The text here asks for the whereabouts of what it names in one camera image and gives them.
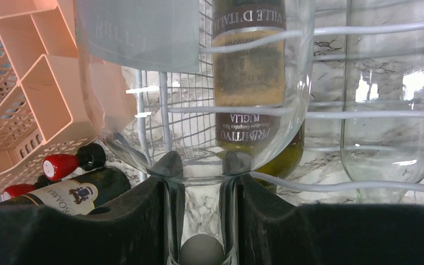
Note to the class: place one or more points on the green wine bottle black cap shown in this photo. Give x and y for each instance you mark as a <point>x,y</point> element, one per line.
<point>77,195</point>

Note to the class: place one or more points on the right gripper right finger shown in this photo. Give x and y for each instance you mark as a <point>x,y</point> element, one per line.
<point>272,231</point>

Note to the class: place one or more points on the clear round bottle silver cap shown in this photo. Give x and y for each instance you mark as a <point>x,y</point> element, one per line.
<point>117,39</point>

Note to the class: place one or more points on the dark labelled wine bottle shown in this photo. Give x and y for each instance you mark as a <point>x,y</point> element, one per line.
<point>249,78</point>

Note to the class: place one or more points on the orange plastic file rack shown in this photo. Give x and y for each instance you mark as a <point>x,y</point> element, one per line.
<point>41,105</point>

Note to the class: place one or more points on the small red cap bottle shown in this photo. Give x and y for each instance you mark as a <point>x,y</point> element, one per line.
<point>59,166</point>

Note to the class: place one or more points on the clear square glass bottle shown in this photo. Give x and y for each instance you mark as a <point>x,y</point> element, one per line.
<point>384,72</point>

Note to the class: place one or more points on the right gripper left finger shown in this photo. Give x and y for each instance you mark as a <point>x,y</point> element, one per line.
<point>126,230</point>

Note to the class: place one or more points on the white wire wine rack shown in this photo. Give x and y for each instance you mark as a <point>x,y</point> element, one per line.
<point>171,99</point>

